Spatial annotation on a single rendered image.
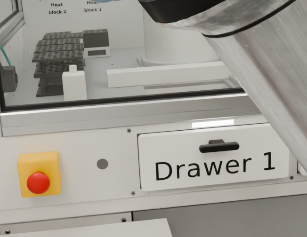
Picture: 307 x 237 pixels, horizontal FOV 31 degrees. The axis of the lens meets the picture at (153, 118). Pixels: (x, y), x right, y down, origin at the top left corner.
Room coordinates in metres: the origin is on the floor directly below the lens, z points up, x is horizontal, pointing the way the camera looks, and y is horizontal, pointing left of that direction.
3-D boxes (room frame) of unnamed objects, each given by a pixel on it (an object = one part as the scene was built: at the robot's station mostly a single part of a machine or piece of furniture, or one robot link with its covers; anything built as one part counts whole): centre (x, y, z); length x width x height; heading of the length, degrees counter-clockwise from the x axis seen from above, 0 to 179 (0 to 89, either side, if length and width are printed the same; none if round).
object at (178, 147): (0.99, -0.11, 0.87); 0.29 x 0.02 x 0.11; 96
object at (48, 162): (0.94, 0.21, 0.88); 0.07 x 0.05 x 0.07; 96
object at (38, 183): (0.91, 0.21, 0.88); 0.04 x 0.03 x 0.04; 96
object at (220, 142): (0.97, -0.12, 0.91); 0.07 x 0.04 x 0.01; 96
